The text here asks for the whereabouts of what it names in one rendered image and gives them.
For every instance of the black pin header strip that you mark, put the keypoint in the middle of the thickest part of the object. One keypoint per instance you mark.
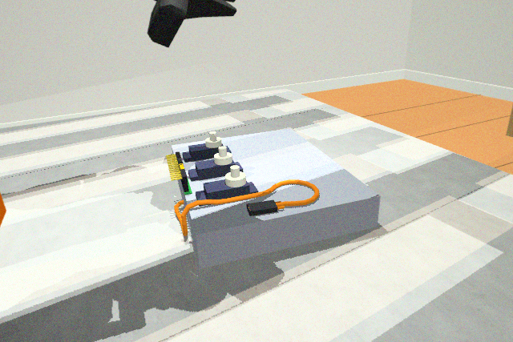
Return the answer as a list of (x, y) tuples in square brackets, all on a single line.
[(184, 180)]

